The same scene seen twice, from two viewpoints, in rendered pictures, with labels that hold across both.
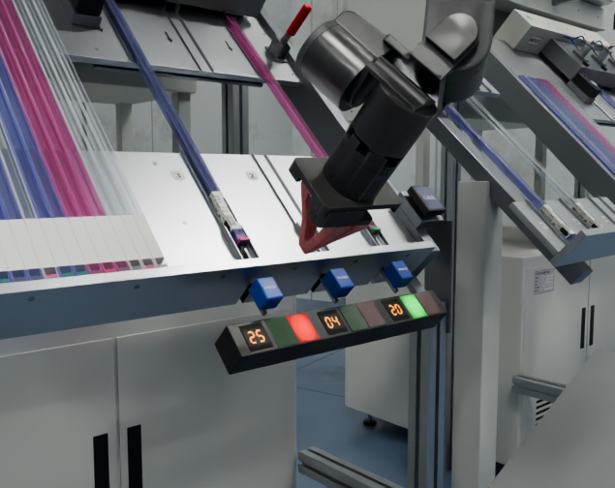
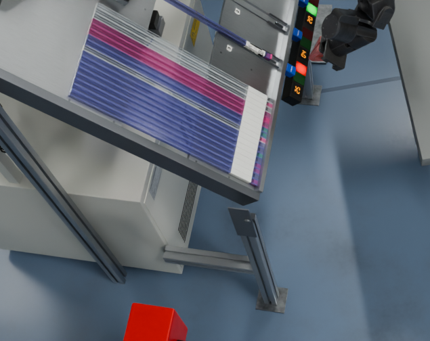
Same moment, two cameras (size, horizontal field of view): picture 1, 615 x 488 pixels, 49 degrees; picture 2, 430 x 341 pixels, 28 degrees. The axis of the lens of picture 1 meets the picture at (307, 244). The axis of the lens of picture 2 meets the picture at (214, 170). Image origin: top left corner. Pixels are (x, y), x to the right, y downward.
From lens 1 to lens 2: 1.87 m
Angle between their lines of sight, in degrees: 58
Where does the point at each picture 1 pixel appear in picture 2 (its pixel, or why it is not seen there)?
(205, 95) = not seen: outside the picture
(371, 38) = (352, 20)
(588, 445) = (420, 71)
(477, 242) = not seen: outside the picture
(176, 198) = (239, 61)
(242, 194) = (245, 28)
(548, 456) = (415, 86)
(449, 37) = (385, 18)
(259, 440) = (205, 56)
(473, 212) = not seen: outside the picture
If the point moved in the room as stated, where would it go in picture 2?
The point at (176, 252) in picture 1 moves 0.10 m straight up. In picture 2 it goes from (262, 86) to (257, 64)
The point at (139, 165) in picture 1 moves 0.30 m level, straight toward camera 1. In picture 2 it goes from (220, 59) to (322, 119)
